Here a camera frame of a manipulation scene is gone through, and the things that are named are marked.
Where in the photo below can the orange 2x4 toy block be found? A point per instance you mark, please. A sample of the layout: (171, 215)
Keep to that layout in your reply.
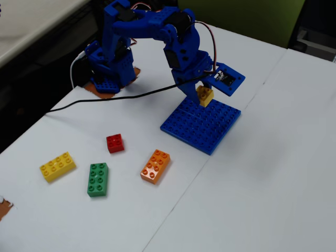
(155, 166)

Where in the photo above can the green 2x4 toy block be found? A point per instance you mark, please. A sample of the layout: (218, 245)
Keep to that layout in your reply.
(97, 181)

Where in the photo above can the yellow 2x2 toy block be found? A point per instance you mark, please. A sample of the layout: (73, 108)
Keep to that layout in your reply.
(204, 97)

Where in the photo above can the white desk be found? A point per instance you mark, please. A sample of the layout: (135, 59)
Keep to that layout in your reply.
(26, 26)

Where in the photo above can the yellow 2x4 toy block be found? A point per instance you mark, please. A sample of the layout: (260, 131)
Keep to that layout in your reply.
(57, 166)

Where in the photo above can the red 2x2 toy block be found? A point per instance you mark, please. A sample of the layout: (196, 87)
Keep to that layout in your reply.
(115, 144)

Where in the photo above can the camera board on blue mount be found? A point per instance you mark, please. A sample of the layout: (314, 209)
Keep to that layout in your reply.
(228, 78)

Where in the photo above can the blue printed robot arm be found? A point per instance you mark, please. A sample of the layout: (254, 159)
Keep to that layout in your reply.
(118, 65)

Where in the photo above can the green chair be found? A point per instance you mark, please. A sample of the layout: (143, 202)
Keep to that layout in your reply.
(236, 18)

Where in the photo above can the blue 8x8 stud plate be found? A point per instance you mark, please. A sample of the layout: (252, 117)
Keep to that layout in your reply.
(200, 128)

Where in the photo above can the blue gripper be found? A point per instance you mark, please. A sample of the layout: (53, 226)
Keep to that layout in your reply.
(189, 74)

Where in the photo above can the dark grey box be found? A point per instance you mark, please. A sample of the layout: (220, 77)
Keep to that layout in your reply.
(315, 44)

